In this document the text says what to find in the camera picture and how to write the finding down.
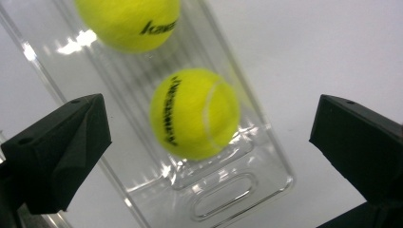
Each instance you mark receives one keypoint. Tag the clear plastic container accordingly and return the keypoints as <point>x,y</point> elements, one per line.
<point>221,190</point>

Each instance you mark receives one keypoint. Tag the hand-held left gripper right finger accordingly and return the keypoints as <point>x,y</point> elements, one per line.
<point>361,148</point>

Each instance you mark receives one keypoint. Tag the yellow tennis ball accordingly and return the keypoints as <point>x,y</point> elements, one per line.
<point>130,22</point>
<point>195,114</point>

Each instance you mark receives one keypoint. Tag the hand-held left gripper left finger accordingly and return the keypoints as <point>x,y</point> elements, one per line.
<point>60,155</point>

